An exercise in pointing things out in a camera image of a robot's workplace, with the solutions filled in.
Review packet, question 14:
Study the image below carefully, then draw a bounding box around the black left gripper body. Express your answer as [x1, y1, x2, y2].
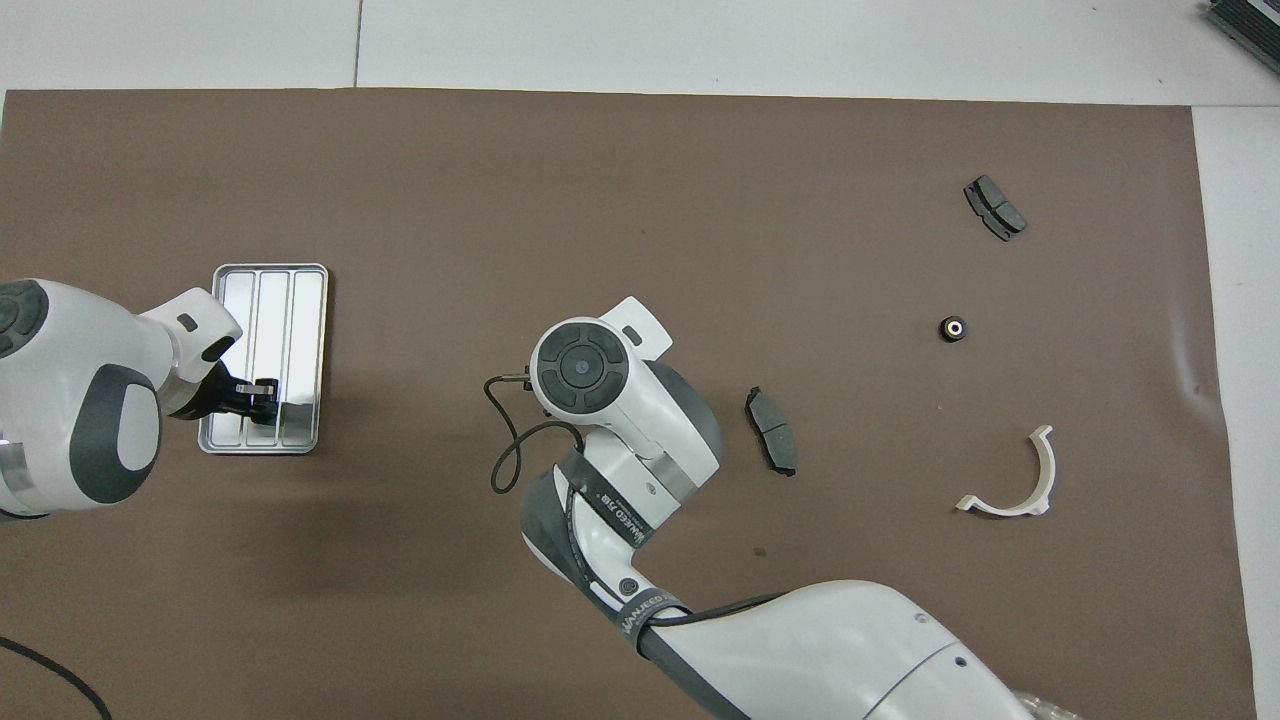
[160, 354, 253, 423]

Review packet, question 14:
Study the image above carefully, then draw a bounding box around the silver metal tray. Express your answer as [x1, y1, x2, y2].
[197, 263, 330, 456]

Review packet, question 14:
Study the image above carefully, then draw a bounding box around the brown table mat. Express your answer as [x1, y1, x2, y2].
[0, 88, 1257, 720]

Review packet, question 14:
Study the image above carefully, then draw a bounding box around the long dark brake pad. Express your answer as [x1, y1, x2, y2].
[745, 385, 800, 478]

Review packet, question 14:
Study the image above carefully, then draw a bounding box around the short dark brake pad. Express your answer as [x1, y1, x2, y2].
[963, 175, 1028, 243]

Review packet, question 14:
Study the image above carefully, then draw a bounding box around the grey ribbed device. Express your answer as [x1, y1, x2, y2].
[1204, 0, 1280, 77]

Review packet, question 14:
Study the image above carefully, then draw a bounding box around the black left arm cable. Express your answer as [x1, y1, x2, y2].
[0, 634, 113, 720]

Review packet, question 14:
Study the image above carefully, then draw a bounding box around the white curved plastic bracket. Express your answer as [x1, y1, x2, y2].
[955, 425, 1057, 518]

